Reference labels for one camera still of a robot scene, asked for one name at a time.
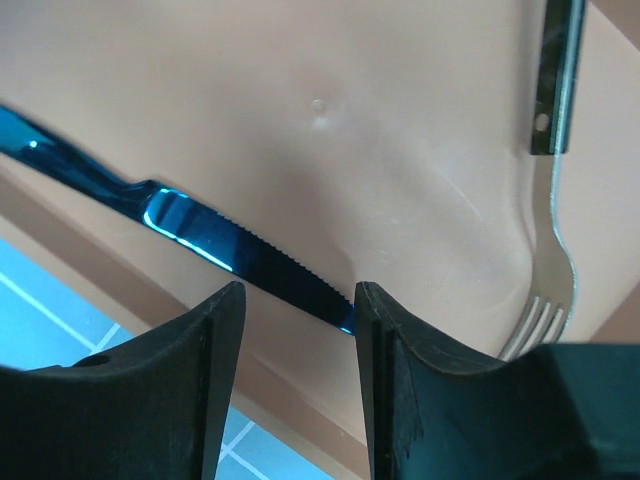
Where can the blue checked tablecloth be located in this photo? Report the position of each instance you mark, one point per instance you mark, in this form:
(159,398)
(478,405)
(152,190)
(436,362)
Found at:
(44,323)

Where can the blue patterned knife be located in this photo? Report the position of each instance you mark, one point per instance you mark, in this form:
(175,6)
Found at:
(178,217)

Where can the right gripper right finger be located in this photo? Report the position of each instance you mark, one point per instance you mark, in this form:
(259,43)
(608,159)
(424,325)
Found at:
(435,408)

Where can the orange plastic tray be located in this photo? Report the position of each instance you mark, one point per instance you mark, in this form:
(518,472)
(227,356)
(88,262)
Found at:
(371,140)

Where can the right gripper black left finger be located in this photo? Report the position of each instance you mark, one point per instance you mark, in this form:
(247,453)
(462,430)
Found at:
(153,407)

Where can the silver metal fork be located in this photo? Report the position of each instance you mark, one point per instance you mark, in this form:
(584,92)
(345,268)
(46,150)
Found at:
(551,300)

